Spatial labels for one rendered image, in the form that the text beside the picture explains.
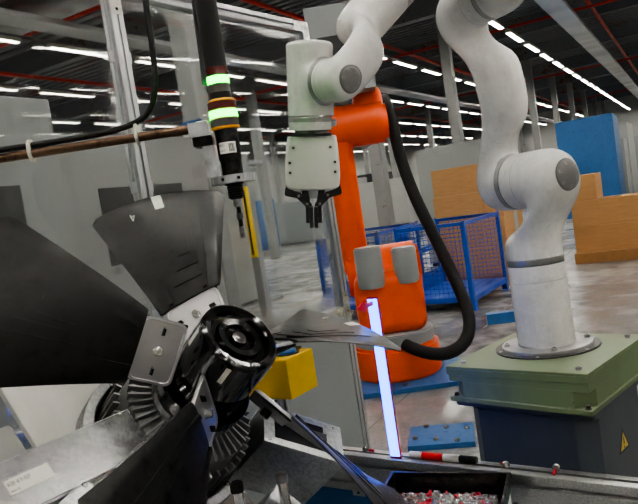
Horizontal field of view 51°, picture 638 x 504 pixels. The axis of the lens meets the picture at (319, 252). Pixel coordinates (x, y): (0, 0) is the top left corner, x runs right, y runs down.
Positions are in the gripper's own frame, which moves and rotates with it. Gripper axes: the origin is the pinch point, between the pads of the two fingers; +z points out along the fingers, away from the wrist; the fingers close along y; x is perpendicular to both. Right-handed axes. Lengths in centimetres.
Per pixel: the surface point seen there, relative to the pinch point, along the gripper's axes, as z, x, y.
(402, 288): 106, -341, -59
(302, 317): 18.1, 5.2, 2.6
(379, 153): 55, -1083, -109
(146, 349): 12.0, 37.7, 23.0
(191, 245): 1.5, 18.0, 19.8
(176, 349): 12.8, 35.8, 19.3
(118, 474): 17, 62, 20
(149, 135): -16.4, 21.5, 24.4
